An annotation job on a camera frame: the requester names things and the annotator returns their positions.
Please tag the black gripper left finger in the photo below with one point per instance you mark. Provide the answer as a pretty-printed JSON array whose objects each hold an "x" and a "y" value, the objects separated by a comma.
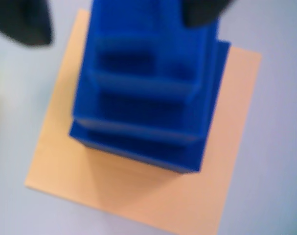
[{"x": 23, "y": 22}]

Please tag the medium blue cube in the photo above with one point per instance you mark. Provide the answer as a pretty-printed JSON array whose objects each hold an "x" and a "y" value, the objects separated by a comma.
[{"x": 138, "y": 107}]

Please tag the orange paper square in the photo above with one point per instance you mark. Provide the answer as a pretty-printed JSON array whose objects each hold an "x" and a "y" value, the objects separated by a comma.
[{"x": 143, "y": 195}]

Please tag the large blue cube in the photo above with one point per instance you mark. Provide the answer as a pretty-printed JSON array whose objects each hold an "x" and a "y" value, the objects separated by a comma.
[{"x": 138, "y": 156}]

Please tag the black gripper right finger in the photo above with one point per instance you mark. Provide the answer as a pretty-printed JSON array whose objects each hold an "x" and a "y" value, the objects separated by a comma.
[{"x": 202, "y": 11}]

